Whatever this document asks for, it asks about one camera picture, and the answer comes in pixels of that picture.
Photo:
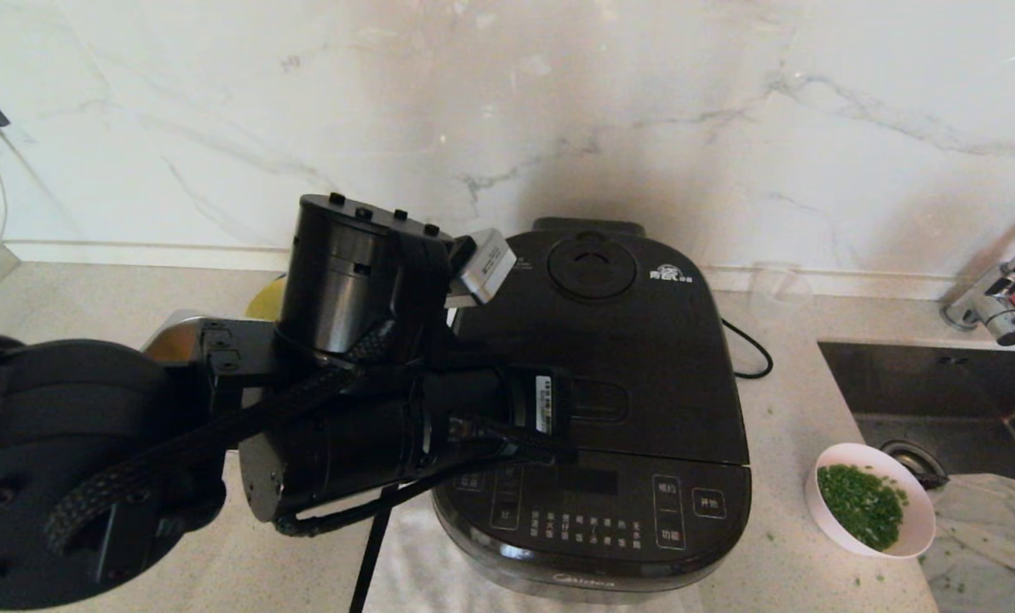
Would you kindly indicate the chopped green onions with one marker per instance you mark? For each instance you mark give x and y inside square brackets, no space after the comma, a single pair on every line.
[861,507]

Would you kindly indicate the crumpled white dish cloth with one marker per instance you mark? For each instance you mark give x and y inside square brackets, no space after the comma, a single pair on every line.
[984,528]

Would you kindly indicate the small yellow bowl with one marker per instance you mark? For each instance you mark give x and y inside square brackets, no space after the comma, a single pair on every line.
[267,302]

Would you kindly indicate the stainless steel sink basin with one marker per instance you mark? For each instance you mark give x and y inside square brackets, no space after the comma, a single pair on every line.
[925,383]

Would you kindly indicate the white towel under cooker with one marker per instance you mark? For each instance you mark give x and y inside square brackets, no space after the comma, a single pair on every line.
[422,570]

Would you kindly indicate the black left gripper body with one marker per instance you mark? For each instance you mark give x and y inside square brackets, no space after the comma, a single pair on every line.
[541,400]

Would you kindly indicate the rectangular stainless steel tray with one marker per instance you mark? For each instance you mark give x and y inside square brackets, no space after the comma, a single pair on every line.
[171,336]

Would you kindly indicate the white round bowl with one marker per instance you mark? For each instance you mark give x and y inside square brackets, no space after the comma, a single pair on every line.
[918,532]

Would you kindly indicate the black rice cooker lid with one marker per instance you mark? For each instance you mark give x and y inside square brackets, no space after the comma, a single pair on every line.
[661,358]

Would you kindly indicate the clear glass cup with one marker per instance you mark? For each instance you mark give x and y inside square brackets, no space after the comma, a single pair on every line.
[780,294]

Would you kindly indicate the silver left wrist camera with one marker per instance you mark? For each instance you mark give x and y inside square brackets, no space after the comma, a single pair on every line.
[486,264]

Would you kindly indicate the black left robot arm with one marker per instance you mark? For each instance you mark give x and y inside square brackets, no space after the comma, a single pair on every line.
[65,477]

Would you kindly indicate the chrome kitchen faucet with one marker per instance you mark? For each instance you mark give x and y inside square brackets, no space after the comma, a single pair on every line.
[1006,319]

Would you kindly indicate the round metal sink drain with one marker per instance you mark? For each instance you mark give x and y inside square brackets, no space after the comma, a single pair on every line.
[916,461]

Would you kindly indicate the long black flat strip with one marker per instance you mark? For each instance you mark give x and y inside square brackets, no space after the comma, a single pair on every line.
[369,562]

